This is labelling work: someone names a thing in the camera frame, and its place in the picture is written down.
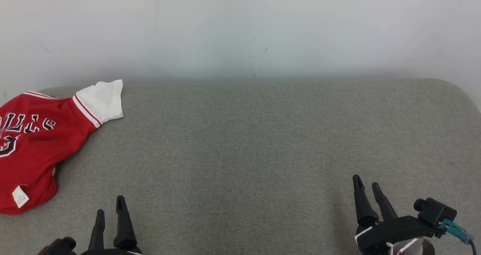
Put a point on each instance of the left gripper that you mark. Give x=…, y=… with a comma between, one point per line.
x=112, y=252

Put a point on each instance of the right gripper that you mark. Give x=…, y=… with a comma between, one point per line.
x=398, y=230

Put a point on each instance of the red Bulls jersey white sleeves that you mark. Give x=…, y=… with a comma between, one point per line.
x=45, y=157

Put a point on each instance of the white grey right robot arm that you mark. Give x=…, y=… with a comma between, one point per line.
x=417, y=248

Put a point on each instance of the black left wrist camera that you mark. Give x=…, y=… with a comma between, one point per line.
x=58, y=246

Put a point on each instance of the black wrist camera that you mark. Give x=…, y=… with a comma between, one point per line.
x=434, y=211
x=58, y=246

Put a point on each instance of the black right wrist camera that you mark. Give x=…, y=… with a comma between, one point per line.
x=434, y=211

